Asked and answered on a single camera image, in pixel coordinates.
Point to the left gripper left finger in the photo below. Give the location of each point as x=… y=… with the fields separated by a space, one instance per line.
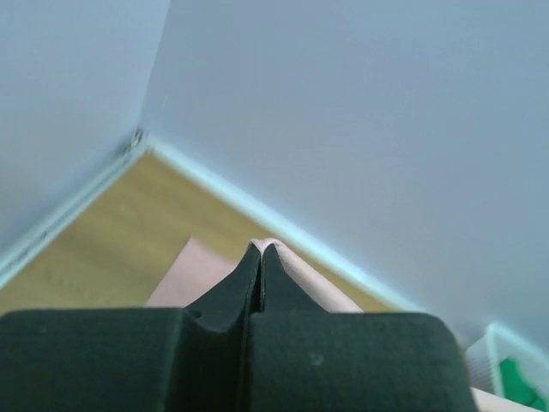
x=133 y=359

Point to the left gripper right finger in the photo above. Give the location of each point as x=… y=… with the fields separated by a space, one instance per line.
x=303 y=358

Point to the pink printed t shirt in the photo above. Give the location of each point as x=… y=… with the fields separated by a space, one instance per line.
x=197 y=269

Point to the white back edge strip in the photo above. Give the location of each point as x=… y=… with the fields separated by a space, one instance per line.
x=271 y=220

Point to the white plastic basket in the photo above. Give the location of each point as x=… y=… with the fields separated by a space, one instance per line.
x=497 y=344

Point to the green t shirt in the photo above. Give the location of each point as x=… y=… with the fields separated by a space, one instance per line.
x=517 y=389

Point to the aluminium left side rail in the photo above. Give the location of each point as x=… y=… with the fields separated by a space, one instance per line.
x=23 y=251

